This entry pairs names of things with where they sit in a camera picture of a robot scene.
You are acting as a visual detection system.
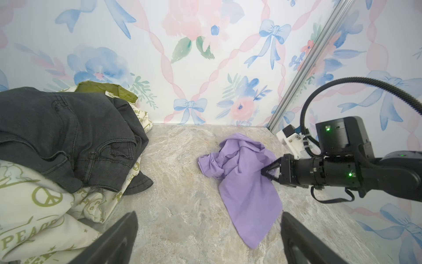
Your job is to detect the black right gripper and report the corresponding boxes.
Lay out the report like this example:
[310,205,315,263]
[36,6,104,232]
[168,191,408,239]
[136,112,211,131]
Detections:
[261,154,297,188]

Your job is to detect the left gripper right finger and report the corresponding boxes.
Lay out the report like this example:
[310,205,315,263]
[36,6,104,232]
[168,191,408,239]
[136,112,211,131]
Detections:
[280,212,347,264]

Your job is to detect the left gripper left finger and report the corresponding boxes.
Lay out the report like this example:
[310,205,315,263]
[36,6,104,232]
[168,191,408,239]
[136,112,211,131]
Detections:
[71,211,138,264]

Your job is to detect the purple cloth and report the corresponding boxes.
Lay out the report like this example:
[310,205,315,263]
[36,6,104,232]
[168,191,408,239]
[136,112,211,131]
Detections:
[197,133,283,249]

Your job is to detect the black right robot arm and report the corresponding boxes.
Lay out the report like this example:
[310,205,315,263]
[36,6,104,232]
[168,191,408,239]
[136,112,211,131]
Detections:
[261,117,422,202]

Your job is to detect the cream green printed cloth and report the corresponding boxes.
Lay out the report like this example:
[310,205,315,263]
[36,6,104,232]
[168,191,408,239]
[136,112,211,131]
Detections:
[1,102,153,264]

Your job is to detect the olive green cloth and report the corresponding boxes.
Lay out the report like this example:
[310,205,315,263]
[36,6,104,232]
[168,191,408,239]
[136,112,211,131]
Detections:
[75,81,138,103]

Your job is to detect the dark grey jeans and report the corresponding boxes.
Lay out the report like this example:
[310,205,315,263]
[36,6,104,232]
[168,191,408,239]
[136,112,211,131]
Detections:
[1,87,149,193]

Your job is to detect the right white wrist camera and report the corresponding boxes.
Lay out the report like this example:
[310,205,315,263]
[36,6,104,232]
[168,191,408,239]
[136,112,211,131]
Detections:
[276,125,310,160]

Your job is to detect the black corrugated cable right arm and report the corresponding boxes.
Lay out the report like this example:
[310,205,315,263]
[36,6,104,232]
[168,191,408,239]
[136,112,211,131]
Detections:
[299,76,422,158]

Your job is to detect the right aluminium corner post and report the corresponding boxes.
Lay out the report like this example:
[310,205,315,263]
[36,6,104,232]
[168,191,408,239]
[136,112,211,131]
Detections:
[267,0,355,134]

